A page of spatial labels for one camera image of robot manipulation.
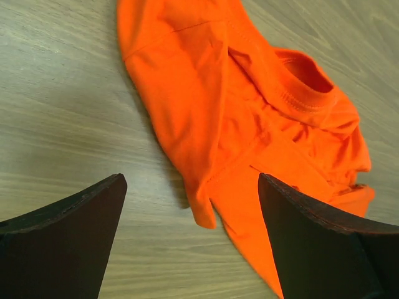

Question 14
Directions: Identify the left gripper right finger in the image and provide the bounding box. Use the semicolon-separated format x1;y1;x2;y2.
258;174;398;298

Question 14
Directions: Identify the orange t shirt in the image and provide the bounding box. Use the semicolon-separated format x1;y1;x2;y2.
117;0;374;297

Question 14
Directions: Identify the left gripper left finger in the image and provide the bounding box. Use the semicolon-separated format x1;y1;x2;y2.
1;174;127;298

